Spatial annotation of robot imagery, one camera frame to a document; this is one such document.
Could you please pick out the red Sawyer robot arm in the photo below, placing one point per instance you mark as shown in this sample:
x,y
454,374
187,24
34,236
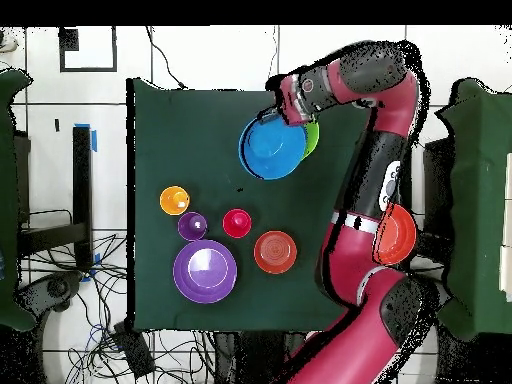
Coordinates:
x,y
352,280

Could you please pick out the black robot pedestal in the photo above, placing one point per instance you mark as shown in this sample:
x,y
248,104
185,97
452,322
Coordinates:
x,y
256,356

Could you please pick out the green clothed side table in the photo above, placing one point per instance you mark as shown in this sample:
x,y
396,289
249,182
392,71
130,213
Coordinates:
x,y
480,200
8,160

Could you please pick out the black equipment stand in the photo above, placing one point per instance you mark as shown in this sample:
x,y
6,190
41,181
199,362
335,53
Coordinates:
x,y
82,180
438,180

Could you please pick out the red cup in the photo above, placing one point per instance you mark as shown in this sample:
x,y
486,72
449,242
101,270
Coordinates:
x,y
236,223

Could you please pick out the purple bowl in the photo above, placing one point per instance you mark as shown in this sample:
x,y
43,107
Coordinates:
x,y
204,272

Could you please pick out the orange cup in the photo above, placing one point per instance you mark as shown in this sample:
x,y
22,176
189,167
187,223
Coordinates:
x,y
174,200

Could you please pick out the dark green table cloth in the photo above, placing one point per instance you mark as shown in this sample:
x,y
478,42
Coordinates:
x,y
220,140

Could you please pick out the green bowl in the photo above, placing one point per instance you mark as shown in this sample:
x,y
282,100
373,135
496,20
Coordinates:
x,y
312,138

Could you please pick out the person's foot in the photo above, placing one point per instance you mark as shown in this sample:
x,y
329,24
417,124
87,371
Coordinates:
x,y
8,43

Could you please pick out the purple cup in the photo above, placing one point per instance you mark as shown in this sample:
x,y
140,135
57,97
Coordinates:
x,y
192,226

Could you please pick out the small orange bowl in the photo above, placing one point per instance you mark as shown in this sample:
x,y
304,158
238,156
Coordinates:
x,y
275,252

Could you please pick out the black power strip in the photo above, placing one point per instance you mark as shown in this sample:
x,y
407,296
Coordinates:
x,y
134,352

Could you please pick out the large orange bowl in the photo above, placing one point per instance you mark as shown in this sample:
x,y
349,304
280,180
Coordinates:
x,y
398,236

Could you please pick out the large light blue bowl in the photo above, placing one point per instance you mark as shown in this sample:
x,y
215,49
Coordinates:
x,y
272,148

